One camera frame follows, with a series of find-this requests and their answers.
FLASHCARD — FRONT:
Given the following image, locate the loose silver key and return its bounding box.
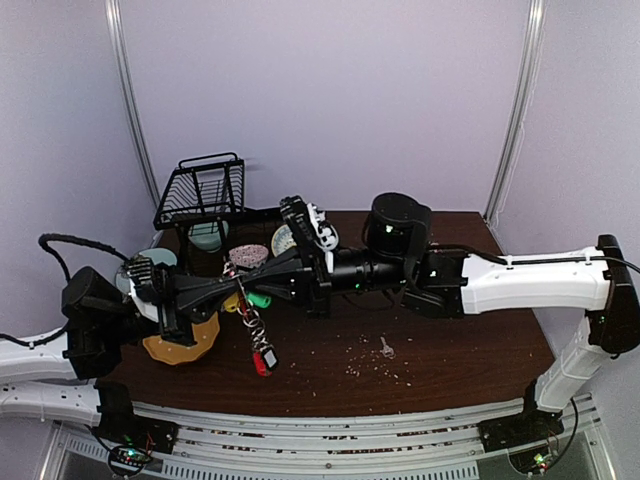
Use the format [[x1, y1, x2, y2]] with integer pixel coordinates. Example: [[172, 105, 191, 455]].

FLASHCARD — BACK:
[[380, 336, 396, 359]]

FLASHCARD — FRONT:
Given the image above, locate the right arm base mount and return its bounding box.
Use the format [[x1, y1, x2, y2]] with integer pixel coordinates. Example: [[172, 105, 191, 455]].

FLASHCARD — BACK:
[[477, 380, 579, 477]]

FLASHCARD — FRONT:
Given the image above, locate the right aluminium frame post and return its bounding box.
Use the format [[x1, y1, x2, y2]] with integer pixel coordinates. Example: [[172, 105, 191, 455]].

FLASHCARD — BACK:
[[484, 0, 547, 229]]

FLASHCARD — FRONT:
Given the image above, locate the light blue plate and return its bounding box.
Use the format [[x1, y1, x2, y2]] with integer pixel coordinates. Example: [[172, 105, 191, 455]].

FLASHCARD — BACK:
[[114, 248, 177, 294]]

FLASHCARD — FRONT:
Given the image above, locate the left aluminium frame post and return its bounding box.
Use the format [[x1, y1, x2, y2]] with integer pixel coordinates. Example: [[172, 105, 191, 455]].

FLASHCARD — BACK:
[[105, 0, 160, 209]]

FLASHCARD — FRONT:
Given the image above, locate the yellow dotted plate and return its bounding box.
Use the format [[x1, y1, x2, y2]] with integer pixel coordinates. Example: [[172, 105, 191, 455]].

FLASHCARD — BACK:
[[142, 312, 222, 367]]

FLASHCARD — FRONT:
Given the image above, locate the pink patterned bowl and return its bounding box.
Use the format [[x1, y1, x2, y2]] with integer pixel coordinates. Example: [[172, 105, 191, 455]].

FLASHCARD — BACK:
[[229, 244, 269, 270]]

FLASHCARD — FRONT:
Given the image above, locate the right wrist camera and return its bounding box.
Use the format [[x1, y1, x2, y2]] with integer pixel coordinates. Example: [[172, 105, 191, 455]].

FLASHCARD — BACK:
[[279, 195, 339, 253]]

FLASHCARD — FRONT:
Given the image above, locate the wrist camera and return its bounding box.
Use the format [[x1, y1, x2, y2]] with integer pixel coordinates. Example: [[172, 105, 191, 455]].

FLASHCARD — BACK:
[[279, 195, 339, 253], [123, 255, 160, 303]]

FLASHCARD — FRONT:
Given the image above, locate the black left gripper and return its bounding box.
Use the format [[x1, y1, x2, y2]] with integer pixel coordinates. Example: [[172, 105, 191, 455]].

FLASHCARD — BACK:
[[103, 260, 238, 346]]

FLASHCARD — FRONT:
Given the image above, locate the green tagged key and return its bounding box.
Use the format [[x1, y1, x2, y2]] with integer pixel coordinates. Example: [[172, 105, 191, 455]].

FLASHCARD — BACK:
[[246, 292, 272, 309]]

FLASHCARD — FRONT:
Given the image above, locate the black wire dish rack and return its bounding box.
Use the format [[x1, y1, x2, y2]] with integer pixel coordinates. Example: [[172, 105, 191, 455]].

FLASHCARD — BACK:
[[152, 152, 286, 281]]

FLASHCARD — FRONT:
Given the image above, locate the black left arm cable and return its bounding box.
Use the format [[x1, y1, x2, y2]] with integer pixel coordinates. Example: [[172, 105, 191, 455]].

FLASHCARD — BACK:
[[38, 232, 131, 286]]

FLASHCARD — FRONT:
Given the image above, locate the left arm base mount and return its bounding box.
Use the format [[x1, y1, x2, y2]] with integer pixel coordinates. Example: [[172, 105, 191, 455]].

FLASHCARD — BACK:
[[88, 382, 179, 478]]

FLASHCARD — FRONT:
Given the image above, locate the red handled keyring with keys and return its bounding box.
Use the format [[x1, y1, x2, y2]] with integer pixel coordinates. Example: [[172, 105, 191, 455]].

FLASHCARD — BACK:
[[221, 260, 279, 377]]

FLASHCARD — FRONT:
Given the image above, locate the aluminium frame post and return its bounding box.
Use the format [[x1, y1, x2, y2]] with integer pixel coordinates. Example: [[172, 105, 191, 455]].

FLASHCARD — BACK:
[[484, 0, 547, 229], [105, 0, 160, 209]]

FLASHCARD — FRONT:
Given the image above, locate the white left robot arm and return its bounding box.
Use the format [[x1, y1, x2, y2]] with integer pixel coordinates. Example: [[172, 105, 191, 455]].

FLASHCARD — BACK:
[[1, 256, 242, 444]]

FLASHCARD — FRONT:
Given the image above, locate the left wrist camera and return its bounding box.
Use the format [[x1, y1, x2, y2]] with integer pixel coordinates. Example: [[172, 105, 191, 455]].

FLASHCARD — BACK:
[[123, 255, 160, 303]]

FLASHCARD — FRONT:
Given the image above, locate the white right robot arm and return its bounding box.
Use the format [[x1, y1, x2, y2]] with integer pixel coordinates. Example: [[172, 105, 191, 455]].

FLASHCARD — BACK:
[[243, 192, 639, 442]]

